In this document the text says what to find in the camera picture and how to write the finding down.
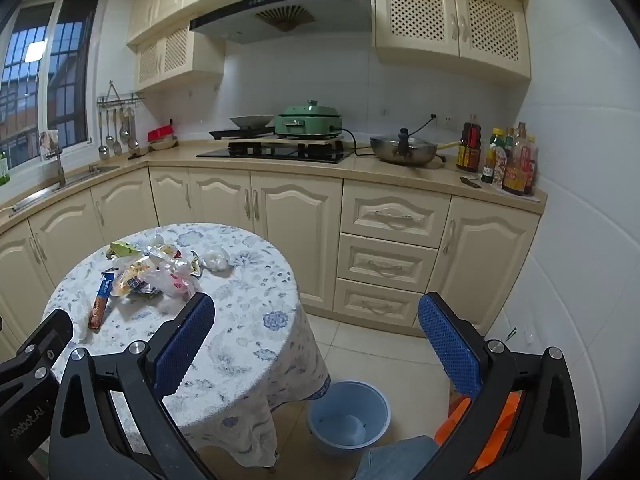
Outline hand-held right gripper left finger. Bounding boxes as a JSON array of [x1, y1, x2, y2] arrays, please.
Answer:
[[47, 292, 216, 480]]

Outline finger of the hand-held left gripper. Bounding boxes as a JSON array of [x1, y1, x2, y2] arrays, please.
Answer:
[[0, 308, 75, 401]]

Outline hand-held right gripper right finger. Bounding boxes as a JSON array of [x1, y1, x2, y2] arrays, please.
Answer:
[[417, 291, 583, 480]]

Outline orange printed plastic bag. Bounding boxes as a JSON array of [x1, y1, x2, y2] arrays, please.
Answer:
[[150, 262, 201, 300]]

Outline clear plastic bag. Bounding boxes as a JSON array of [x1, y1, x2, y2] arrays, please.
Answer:
[[142, 249, 176, 276]]

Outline blue plastic bucket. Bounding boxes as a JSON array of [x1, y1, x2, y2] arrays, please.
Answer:
[[306, 381, 392, 457]]

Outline blue brown snack wrapper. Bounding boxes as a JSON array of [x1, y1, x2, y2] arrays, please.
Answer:
[[88, 271, 117, 331]]

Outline blue floral tablecloth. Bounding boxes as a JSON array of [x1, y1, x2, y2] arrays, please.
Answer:
[[42, 222, 331, 468]]

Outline cream cabinet drawer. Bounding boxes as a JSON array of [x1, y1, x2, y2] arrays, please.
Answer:
[[332, 278, 428, 328], [339, 234, 440, 293], [342, 182, 451, 248]]

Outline orange cloth bag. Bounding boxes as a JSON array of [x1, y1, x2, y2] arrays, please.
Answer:
[[434, 392, 523, 471]]

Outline clear bag with white contents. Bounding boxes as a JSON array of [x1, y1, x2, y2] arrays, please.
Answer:
[[201, 249, 230, 272]]

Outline yellow-green snack packet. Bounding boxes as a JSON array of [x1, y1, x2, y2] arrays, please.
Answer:
[[105, 241, 141, 260]]

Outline person's jeans leg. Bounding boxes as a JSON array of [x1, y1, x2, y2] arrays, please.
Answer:
[[352, 435, 441, 480]]

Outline steel sink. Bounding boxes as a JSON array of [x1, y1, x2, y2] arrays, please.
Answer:
[[10, 162, 121, 213]]

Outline cream base kitchen cabinets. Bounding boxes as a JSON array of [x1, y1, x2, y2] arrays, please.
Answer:
[[0, 142, 548, 356]]

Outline beige cloth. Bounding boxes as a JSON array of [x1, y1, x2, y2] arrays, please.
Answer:
[[40, 130, 62, 161]]

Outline steel ladle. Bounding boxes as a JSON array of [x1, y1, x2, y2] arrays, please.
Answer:
[[127, 107, 141, 152], [97, 107, 110, 161]]

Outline steel wok with lid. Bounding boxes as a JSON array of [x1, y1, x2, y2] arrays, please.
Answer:
[[370, 129, 463, 167]]

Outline black gas stove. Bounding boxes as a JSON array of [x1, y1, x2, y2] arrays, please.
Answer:
[[196, 140, 353, 163]]

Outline black griddle pan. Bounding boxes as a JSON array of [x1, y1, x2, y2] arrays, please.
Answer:
[[209, 129, 276, 141]]

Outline grey shallow bowl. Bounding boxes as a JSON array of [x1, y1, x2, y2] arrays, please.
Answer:
[[229, 115, 276, 131]]

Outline metal utensil rack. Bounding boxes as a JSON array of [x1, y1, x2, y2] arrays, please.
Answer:
[[96, 80, 146, 111]]

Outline barred kitchen window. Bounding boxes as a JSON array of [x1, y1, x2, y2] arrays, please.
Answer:
[[0, 0, 103, 171]]

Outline green electric pot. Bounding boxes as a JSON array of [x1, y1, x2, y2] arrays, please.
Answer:
[[274, 100, 346, 138]]

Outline black range hood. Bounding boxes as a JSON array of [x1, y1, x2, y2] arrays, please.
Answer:
[[189, 0, 373, 46]]

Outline cream lattice wall cabinet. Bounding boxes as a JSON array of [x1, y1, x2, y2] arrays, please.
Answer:
[[372, 0, 532, 81], [134, 25, 226, 92]]

